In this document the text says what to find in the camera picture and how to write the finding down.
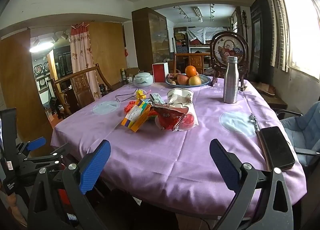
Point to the wooden armchair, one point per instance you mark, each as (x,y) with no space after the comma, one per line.
(80,87)

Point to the purple tablecloth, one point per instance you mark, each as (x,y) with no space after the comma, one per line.
(172,169)

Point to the red apple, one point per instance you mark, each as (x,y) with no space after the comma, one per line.
(182,79)

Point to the pink floral curtain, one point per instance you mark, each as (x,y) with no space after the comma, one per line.
(82,57)

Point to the silver metal bottle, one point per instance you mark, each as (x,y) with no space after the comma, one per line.
(231,81)

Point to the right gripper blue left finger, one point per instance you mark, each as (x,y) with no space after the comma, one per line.
(58,198)

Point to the red white box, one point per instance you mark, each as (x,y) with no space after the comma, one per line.
(160,71)

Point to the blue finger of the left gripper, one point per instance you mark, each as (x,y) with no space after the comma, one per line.
(50,161)
(27,147)

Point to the black eyeglasses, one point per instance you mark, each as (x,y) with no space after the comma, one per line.
(124,97)

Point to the black smartphone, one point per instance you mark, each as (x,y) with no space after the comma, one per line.
(276,148)

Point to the yellow pear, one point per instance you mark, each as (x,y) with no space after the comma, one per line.
(195,81)

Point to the window curtain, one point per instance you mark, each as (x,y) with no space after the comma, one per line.
(280,36)

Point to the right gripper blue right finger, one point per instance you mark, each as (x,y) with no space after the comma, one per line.
(261,198)

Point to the wooden side chair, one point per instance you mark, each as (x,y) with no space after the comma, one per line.
(194,59)

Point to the red snack wrapper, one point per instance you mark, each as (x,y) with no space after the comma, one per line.
(169,118)

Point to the yellow foam fruit net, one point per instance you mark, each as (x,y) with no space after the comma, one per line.
(140,94)

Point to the blue padded chair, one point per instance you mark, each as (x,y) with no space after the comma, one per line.
(303,132)

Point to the blue fruit plate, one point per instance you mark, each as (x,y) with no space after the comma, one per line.
(171,80)

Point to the red foam net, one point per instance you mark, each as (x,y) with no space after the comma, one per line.
(129,106)

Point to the orange fruit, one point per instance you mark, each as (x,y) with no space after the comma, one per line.
(190,71)

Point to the celadon lidded jar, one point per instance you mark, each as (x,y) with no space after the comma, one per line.
(143,79)

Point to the tall wooden display cabinet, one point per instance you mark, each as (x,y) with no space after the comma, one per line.
(151,38)

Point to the medicine box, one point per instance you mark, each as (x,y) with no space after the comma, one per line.
(137,116)

